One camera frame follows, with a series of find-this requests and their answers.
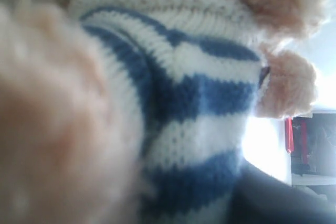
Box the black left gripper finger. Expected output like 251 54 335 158
230 165 335 223

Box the tan teddy bear striped shirt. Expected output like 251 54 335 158
1 0 326 223

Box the red strap in background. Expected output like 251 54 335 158
285 118 293 154

